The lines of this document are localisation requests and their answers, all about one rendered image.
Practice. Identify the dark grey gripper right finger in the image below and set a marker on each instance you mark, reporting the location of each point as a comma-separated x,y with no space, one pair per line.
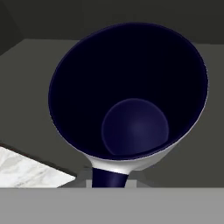
137,180

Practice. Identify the dark grey open cabinet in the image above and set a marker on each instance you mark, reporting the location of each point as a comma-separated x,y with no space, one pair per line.
29,96

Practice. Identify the dark blue and white mug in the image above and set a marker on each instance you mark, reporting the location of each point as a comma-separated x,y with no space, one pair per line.
128,87

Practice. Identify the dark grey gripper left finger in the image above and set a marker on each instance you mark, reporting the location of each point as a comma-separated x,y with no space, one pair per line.
84,180

